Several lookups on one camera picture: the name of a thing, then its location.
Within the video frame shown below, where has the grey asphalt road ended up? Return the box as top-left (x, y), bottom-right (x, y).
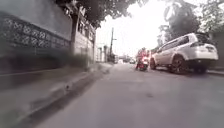
top-left (33, 62), bottom-right (224, 128)

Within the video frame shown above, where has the person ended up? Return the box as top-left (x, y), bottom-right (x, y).
top-left (135, 47), bottom-right (151, 66)

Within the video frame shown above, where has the overhanging tree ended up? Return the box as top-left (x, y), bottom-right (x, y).
top-left (54, 0), bottom-right (149, 29)

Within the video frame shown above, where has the white car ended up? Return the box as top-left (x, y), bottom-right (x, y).
top-left (149, 32), bottom-right (220, 75)

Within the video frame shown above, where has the motorcycle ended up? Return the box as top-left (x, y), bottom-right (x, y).
top-left (137, 56), bottom-right (150, 72)

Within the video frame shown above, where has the utility pole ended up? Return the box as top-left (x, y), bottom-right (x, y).
top-left (108, 27), bottom-right (118, 63)

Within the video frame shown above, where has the dark kerb gutter strip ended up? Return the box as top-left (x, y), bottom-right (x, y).
top-left (13, 66), bottom-right (111, 128)

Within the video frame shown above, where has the vehicle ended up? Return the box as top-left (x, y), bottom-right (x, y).
top-left (128, 58), bottom-right (137, 65)

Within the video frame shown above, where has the grey concrete pavement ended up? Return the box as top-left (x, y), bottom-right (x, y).
top-left (0, 62), bottom-right (114, 128)

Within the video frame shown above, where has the patterned block wall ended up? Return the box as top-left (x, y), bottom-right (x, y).
top-left (0, 0), bottom-right (75, 73)

